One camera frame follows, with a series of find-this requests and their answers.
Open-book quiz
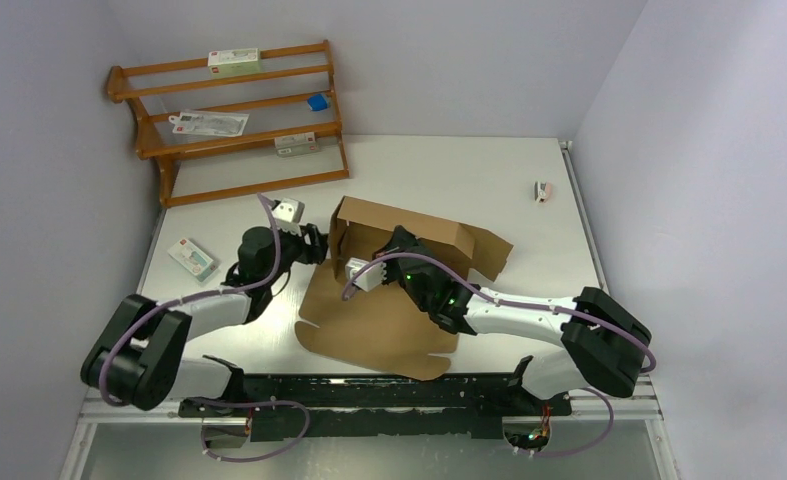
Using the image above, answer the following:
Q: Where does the white green box top shelf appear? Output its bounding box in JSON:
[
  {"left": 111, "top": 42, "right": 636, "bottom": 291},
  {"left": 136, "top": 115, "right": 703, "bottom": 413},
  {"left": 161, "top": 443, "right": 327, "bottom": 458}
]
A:
[{"left": 207, "top": 48, "right": 263, "bottom": 78}]

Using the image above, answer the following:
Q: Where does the clear plastic package on shelf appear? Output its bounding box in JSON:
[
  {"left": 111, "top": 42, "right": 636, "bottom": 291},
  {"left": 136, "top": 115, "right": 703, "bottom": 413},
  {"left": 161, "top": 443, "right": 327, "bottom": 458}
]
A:
[{"left": 168, "top": 110, "right": 249, "bottom": 138}]

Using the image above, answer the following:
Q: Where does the small pink white object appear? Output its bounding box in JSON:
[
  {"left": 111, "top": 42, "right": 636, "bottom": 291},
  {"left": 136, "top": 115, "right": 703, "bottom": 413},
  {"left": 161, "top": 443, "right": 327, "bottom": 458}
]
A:
[{"left": 534, "top": 182, "right": 552, "bottom": 203}]

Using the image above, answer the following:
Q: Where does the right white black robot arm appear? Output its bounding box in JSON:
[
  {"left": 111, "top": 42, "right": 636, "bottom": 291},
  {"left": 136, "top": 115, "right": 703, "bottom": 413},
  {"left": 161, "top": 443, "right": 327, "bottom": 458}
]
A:
[{"left": 372, "top": 226, "right": 655, "bottom": 414}]

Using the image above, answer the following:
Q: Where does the white box lower shelf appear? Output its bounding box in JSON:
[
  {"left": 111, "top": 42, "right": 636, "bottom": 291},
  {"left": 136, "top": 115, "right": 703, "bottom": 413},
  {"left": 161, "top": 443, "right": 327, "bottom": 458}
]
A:
[{"left": 273, "top": 132, "right": 319, "bottom": 158}]

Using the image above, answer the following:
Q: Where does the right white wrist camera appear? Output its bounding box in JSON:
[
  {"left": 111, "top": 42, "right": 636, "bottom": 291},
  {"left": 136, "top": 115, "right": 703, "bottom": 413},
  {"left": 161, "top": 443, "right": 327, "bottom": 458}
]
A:
[{"left": 344, "top": 258, "right": 386, "bottom": 292}]

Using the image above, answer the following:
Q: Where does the aluminium frame rail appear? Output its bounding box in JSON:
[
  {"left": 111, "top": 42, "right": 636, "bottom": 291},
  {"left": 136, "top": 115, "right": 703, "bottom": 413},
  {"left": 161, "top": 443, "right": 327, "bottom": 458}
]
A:
[{"left": 61, "top": 377, "right": 678, "bottom": 479}]

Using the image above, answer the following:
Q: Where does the small blue object on shelf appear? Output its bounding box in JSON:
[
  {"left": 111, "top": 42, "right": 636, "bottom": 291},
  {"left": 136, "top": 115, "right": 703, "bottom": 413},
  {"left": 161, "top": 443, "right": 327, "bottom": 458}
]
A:
[{"left": 306, "top": 93, "right": 330, "bottom": 112}]

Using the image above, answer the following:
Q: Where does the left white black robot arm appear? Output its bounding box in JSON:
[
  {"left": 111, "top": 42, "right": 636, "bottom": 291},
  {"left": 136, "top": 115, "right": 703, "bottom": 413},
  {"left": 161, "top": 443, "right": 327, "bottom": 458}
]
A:
[{"left": 80, "top": 224, "right": 328, "bottom": 416}]

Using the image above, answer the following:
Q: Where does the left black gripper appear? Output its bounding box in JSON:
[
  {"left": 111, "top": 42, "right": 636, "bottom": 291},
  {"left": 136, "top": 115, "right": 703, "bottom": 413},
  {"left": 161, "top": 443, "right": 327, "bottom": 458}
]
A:
[{"left": 262, "top": 222, "right": 332, "bottom": 285}]

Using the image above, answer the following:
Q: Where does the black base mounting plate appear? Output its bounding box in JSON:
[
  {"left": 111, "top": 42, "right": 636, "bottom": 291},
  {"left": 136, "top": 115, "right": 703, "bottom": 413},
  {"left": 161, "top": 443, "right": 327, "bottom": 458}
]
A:
[{"left": 178, "top": 373, "right": 572, "bottom": 442}]

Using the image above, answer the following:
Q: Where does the brown cardboard box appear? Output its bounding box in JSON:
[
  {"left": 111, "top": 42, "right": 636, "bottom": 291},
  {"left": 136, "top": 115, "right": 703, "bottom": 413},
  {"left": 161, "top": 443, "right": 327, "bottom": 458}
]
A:
[{"left": 294, "top": 196, "right": 513, "bottom": 380}]

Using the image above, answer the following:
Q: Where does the orange wooden shelf rack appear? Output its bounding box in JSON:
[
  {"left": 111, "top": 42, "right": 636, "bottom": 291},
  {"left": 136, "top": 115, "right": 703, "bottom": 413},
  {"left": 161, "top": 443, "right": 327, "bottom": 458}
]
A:
[{"left": 106, "top": 40, "right": 350, "bottom": 208}]

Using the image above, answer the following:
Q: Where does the white green box on table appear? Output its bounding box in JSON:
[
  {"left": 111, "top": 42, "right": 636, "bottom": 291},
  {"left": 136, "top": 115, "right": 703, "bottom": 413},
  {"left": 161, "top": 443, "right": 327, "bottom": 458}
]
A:
[{"left": 167, "top": 238, "right": 220, "bottom": 284}]

